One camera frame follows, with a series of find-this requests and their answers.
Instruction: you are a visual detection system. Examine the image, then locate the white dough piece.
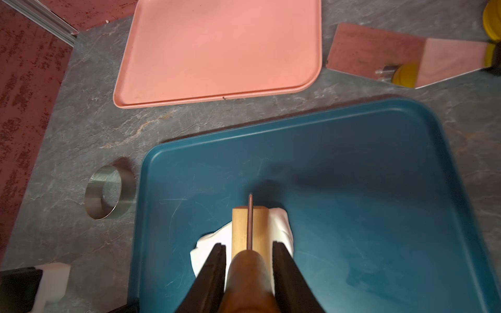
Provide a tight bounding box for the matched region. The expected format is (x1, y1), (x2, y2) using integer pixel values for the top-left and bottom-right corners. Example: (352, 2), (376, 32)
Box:
(190, 207), (294, 294)

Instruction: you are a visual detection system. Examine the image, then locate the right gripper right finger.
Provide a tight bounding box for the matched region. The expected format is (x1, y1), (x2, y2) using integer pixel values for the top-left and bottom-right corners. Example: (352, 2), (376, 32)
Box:
(272, 241), (325, 312)

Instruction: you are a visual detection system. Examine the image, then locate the left corner aluminium post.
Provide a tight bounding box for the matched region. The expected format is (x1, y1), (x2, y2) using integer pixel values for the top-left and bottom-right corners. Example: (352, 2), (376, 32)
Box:
(3, 0), (78, 48)

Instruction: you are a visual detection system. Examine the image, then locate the yellow cup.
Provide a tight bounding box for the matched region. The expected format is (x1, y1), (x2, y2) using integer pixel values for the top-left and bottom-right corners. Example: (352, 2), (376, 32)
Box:
(482, 0), (501, 42)

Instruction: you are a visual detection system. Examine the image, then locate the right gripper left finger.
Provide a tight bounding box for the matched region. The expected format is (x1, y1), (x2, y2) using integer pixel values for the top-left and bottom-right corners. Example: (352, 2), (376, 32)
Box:
(176, 243), (226, 313)

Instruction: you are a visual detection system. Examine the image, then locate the wooden rolling pin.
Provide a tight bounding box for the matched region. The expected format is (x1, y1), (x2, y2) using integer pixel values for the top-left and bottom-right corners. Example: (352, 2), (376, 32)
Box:
(217, 194), (281, 313)

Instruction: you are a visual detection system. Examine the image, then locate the metal dough scraper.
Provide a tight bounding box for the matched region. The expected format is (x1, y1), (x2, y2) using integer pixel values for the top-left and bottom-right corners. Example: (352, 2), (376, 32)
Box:
(326, 23), (500, 89)

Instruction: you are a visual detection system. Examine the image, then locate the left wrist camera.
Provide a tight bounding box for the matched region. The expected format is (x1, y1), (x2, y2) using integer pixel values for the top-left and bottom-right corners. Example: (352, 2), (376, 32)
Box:
(1, 263), (71, 312)

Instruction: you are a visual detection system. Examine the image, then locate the metal ring cutter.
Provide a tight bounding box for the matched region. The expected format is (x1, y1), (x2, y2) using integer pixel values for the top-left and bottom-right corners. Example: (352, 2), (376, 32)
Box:
(84, 165), (136, 220)

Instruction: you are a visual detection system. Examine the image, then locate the pink tray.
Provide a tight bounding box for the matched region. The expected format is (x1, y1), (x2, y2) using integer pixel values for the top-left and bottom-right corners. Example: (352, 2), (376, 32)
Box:
(113, 1), (322, 109)

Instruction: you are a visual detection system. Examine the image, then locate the teal tray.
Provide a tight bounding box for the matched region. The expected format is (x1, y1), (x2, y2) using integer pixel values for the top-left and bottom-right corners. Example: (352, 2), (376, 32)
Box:
(128, 99), (500, 312)

